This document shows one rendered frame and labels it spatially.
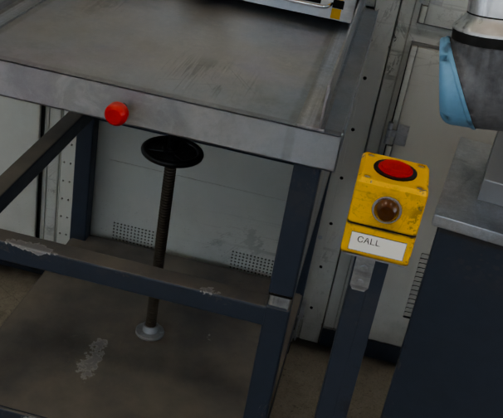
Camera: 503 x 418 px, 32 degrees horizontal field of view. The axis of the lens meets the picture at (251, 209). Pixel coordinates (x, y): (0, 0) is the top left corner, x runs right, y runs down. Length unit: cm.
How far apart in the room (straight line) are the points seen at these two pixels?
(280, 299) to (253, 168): 68
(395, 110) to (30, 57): 86
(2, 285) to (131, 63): 107
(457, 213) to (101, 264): 56
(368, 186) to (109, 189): 123
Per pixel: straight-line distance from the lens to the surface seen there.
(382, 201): 98
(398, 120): 190
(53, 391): 172
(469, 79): 116
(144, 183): 209
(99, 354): 181
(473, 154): 151
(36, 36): 141
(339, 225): 204
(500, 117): 118
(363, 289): 107
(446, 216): 128
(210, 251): 213
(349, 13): 165
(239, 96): 127
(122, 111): 122
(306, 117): 123
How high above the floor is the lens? 132
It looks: 29 degrees down
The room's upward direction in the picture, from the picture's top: 10 degrees clockwise
